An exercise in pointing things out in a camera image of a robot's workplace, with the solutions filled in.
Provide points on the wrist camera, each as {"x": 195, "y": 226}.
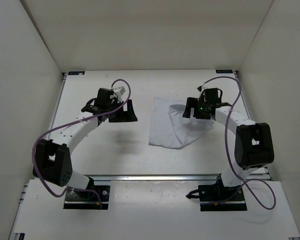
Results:
{"x": 118, "y": 92}
{"x": 201, "y": 88}

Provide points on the aluminium front rail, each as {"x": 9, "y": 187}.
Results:
{"x": 160, "y": 177}

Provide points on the blue corner label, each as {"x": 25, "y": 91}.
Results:
{"x": 224, "y": 71}
{"x": 76, "y": 73}

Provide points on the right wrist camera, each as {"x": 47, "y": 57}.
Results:
{"x": 201, "y": 88}

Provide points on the blue left corner label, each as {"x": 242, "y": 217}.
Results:
{"x": 76, "y": 73}

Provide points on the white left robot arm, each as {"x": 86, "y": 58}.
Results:
{"x": 52, "y": 157}

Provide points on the blue right corner label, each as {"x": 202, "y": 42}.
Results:
{"x": 224, "y": 71}

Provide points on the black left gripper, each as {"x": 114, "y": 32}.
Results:
{"x": 128, "y": 115}

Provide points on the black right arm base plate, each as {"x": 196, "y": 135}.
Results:
{"x": 214, "y": 198}

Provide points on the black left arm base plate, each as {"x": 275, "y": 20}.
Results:
{"x": 75, "y": 200}

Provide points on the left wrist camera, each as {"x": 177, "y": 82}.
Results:
{"x": 118, "y": 92}

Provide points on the white skirt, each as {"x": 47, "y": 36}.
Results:
{"x": 168, "y": 127}

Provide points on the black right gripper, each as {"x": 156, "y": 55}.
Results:
{"x": 193, "y": 103}

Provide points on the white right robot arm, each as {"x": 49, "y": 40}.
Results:
{"x": 253, "y": 148}

